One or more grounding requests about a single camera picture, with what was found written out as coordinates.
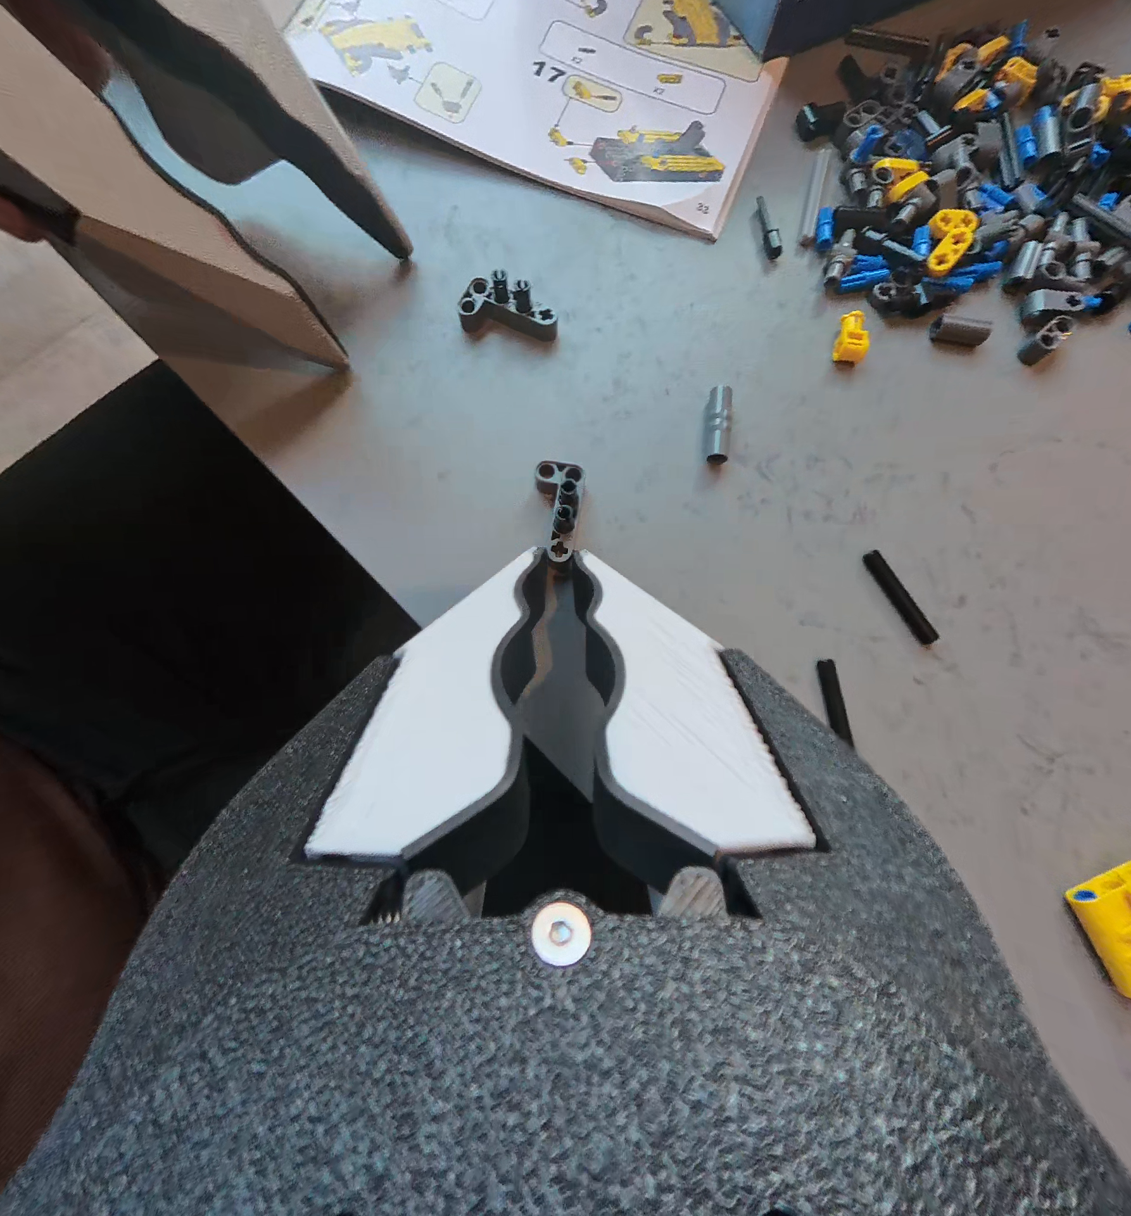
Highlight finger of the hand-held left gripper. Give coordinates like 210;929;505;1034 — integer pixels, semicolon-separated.
0;0;352;374
81;0;415;262

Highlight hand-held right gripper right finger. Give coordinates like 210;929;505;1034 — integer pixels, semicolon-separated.
566;549;819;889

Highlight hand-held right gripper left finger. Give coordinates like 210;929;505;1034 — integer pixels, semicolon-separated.
304;546;553;889

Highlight dark grey L-shaped beam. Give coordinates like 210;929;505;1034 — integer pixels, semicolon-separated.
458;270;561;341
535;460;587;570

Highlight grey desk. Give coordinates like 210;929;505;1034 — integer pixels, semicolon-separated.
101;0;1131;1198

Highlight short black axle rod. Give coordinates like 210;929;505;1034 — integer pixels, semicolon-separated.
862;550;941;648
816;659;856;748

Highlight open instruction booklet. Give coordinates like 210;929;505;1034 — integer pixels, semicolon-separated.
286;0;790;244

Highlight person's legs in black pants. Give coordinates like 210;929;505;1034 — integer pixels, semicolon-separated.
0;361;425;856

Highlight person's brown sweater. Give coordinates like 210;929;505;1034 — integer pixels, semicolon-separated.
0;722;163;1216

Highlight dark blue cardboard box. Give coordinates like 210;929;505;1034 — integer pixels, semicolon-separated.
765;0;909;60

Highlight pile of mixed small pieces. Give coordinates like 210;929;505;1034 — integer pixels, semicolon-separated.
794;21;1131;366

